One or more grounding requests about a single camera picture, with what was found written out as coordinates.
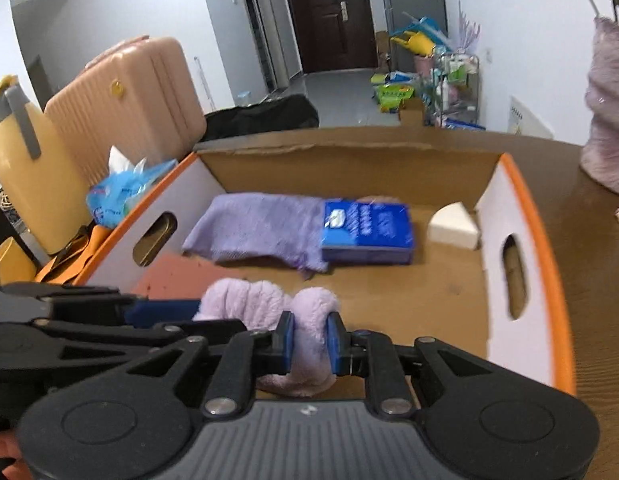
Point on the yellow mug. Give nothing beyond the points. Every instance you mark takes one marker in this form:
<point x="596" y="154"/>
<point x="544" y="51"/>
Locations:
<point x="11" y="260"/>

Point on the small cardboard box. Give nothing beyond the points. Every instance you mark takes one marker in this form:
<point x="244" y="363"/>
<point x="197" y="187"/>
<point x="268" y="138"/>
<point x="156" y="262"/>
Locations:
<point x="412" y="112"/>

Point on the black duffel bag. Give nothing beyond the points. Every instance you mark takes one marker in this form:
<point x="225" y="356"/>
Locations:
<point x="264" y="117"/>

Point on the pink textured vase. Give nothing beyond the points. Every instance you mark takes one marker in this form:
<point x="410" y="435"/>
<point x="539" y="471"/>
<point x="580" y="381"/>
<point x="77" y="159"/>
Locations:
<point x="609" y="110"/>

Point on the dark brown door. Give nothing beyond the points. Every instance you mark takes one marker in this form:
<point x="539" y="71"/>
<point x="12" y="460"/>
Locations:
<point x="324" y="15"/>

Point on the lilac dried grass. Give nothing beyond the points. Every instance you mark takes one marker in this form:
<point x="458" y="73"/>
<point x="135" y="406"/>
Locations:
<point x="469" y="27"/>

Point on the white paper calendar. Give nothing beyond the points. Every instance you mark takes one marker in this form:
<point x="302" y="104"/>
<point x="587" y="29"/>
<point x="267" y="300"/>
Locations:
<point x="532" y="117"/>

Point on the yellow thermos jug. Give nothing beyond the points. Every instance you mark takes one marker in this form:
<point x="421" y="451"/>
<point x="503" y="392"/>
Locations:
<point x="34" y="180"/>

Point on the blue soft tissue pack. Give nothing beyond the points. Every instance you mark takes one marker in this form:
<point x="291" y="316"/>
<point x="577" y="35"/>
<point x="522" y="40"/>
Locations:
<point x="119" y="190"/>

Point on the brick-red foam block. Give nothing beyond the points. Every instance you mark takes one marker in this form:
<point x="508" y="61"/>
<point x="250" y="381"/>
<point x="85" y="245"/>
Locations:
<point x="179" y="275"/>

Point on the lilac fluffy towel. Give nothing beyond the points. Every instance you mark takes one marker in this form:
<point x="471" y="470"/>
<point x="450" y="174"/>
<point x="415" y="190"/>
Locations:
<point x="309" y="310"/>

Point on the orange-rimmed cardboard box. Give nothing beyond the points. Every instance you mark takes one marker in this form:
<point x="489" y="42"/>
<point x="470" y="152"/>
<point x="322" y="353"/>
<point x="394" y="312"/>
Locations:
<point x="439" y="280"/>

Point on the green packet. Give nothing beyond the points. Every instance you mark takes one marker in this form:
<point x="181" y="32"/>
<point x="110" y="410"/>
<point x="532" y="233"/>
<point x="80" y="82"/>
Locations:
<point x="394" y="97"/>

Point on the blue tissue packet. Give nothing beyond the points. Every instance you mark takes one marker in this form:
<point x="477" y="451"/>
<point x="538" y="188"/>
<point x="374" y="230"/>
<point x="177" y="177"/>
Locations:
<point x="367" y="232"/>

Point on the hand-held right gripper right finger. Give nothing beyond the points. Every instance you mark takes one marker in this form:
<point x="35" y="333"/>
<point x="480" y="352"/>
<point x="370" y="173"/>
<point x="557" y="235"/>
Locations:
<point x="333" y="345"/>

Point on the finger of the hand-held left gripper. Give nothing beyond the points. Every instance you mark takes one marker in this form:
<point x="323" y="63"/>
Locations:
<point x="199" y="329"/>
<point x="159" y="312"/>

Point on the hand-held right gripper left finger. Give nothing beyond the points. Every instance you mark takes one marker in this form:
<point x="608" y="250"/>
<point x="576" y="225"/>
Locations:
<point x="287" y="342"/>

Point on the pink suitcase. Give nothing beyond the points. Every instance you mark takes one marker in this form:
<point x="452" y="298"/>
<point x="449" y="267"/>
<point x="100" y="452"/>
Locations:
<point x="134" y="105"/>

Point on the person's left hand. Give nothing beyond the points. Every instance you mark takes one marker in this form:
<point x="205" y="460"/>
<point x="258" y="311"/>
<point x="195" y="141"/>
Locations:
<point x="4" y="447"/>

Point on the white wedge sponge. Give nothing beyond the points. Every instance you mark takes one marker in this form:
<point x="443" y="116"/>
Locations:
<point x="454" y="225"/>

